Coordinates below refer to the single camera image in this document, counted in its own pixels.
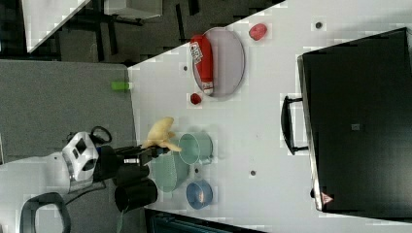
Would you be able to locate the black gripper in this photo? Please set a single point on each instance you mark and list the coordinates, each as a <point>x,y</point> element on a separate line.
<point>137,155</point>

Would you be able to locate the yellow banana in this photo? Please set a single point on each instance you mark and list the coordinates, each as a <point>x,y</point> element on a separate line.
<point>160,135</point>

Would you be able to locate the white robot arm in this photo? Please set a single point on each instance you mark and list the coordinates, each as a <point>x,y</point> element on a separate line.
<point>30,184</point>

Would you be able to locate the green mug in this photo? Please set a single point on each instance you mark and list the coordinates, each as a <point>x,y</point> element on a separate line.
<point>197,148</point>

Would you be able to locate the green perforated colander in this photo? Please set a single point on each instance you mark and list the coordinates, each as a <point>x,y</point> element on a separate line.
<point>169,171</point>

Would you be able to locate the black cylinder object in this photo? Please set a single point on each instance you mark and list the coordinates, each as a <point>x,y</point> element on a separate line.
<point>134,188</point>

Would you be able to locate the blue bowl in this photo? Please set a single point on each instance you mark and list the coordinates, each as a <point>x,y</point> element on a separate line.
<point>193,191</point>

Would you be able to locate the orange slice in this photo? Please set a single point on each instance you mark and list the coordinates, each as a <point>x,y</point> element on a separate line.
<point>201,196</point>

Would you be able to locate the small red strawberry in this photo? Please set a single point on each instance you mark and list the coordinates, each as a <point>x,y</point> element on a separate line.
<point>195,99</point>

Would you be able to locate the green tape marker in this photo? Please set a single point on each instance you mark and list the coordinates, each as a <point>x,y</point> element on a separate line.
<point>121,86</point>

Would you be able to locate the red ketchup bottle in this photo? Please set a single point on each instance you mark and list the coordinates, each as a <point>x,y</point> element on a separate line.
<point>202,56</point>

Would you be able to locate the grey round plate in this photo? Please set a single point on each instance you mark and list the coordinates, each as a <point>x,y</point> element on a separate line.
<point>228,62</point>

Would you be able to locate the grey partition panel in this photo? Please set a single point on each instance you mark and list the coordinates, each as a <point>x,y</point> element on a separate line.
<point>42,102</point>

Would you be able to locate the large red strawberry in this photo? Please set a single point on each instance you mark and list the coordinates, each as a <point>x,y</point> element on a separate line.
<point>258,31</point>

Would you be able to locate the black toaster oven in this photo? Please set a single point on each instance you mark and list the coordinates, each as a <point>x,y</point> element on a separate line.
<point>356,100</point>

